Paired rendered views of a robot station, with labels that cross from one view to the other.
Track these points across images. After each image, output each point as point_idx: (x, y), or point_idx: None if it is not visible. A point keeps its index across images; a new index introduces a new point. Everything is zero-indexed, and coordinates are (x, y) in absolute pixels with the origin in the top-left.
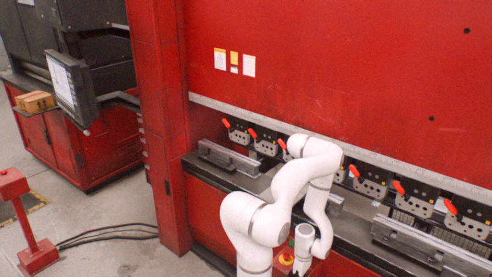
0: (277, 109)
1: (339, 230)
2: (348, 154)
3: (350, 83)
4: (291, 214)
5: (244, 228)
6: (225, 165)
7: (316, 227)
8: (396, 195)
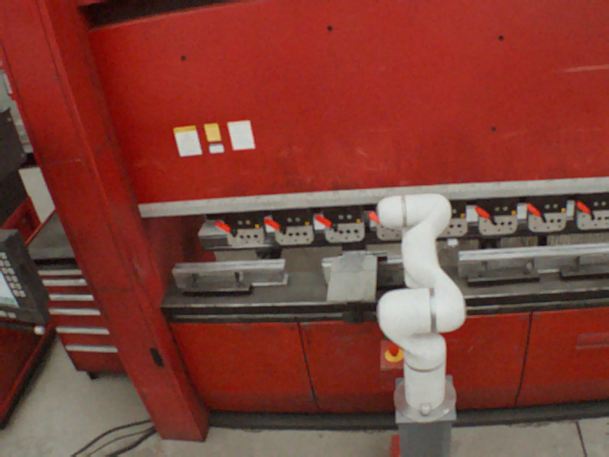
0: (302, 178)
1: None
2: None
3: (397, 116)
4: (366, 303)
5: (425, 325)
6: (234, 286)
7: None
8: None
